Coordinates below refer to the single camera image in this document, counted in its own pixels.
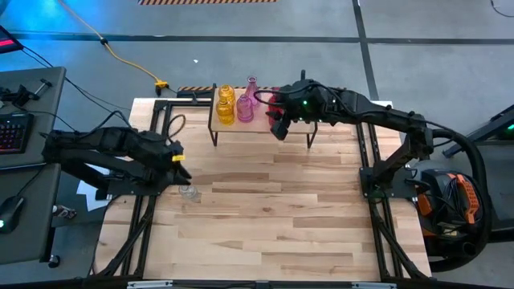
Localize yellow extension cord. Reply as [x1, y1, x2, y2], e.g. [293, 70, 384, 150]
[57, 0, 169, 90]

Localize silver aluminium extrusion bar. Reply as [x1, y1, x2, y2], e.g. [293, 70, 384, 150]
[352, 282, 398, 289]
[127, 279, 173, 289]

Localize pink short glass jar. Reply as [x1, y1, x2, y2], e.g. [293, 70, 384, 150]
[235, 94, 255, 124]

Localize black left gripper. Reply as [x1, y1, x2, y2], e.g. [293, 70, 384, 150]
[150, 136, 193, 186]

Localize clear short glass jar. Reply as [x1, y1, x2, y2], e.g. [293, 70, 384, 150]
[177, 184, 202, 204]

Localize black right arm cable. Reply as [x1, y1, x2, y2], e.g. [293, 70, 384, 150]
[251, 87, 290, 109]

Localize pink tall glass vase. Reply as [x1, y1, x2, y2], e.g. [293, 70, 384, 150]
[245, 75, 260, 108]

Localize black computer mouse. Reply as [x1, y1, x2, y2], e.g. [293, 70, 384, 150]
[0, 195, 26, 234]

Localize black desk clamp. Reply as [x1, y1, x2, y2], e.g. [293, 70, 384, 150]
[0, 78, 54, 110]

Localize grey desk top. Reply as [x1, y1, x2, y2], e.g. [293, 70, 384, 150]
[0, 66, 67, 169]
[0, 162, 62, 266]

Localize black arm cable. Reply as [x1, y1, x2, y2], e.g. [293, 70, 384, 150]
[251, 87, 290, 109]
[78, 110, 188, 142]

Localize black metal table frame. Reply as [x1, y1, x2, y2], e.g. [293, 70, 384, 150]
[91, 98, 433, 282]

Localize black orange vacuum cleaner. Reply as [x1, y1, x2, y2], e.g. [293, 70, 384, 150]
[413, 128, 496, 274]

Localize wooden shelf black metal legs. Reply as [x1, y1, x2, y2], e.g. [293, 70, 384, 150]
[207, 83, 320, 149]

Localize black hazard striped cable cover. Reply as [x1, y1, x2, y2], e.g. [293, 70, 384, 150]
[176, 84, 216, 100]

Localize yellow ribbed glass vase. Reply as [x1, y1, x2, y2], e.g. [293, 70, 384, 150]
[218, 83, 237, 101]

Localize yellow embossed glass vase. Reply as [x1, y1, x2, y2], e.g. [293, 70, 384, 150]
[215, 98, 236, 126]

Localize screen with red display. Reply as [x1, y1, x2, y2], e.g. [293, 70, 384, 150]
[0, 24, 24, 55]

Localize backlit computer keyboard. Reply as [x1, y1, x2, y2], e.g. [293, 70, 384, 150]
[0, 112, 36, 156]

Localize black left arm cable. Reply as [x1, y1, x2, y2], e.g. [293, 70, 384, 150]
[78, 110, 188, 142]

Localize black equipment stand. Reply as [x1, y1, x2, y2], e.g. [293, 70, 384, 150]
[441, 103, 514, 158]

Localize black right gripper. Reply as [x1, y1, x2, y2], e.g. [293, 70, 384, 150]
[271, 79, 318, 141]

